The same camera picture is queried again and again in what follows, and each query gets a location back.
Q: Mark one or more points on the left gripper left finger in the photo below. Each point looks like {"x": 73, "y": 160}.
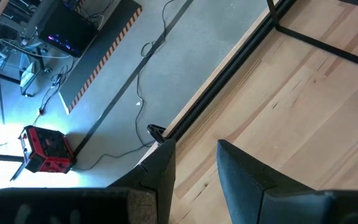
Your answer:
{"x": 154, "y": 186}

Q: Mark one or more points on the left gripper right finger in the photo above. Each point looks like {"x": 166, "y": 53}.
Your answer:
{"x": 253, "y": 193}

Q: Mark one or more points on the black table clamp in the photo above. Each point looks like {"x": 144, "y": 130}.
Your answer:
{"x": 156, "y": 132}

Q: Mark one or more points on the small white scrap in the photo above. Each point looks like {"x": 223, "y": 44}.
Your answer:
{"x": 138, "y": 103}

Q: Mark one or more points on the red and black power station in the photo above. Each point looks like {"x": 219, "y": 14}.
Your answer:
{"x": 47, "y": 149}

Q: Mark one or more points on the hazard-striped floor mat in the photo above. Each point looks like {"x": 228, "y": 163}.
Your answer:
{"x": 104, "y": 34}

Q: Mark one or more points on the black computer case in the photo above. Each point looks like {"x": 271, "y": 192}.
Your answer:
{"x": 67, "y": 34}

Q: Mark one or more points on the black table edge rail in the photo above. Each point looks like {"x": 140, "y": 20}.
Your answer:
{"x": 222, "y": 74}

